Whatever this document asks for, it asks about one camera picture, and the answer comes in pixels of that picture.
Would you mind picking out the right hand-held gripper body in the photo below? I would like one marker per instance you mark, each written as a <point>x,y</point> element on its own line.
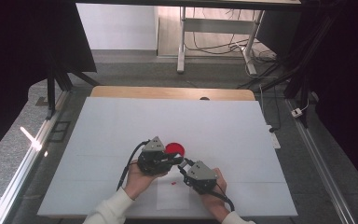
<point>200,179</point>

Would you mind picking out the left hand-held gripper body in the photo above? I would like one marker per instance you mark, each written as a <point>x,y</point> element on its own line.
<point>152,158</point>

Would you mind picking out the red round ink dish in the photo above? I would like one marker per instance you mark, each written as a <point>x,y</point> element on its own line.
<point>175,148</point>

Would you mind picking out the person's right hand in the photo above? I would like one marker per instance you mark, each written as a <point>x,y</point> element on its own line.
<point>216,199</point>

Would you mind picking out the person's left hand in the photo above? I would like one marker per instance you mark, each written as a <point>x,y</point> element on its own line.
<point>140,183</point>

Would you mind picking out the large white table board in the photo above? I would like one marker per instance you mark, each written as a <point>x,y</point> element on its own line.
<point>183,124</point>

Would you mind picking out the white paper sheet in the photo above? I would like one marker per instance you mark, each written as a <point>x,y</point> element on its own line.
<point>172,196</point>

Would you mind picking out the wooden table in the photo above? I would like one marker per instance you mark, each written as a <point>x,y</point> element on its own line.
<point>167,92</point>

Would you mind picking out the white power strip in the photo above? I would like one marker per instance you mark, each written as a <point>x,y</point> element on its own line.
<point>274,138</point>

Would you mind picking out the small white plug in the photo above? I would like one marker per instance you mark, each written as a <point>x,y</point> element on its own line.
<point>296,112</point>

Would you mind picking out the black metal stand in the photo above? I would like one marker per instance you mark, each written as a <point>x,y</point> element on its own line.
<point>304,62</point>
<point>57,84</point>

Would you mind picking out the black curtain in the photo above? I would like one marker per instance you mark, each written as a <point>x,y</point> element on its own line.
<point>348,77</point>
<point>18,46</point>

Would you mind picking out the aluminium floor rail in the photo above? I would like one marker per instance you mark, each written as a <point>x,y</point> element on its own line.
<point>28,155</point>
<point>320,168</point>

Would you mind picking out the white metal desk frame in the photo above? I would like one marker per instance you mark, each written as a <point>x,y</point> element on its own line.
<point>217,25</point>

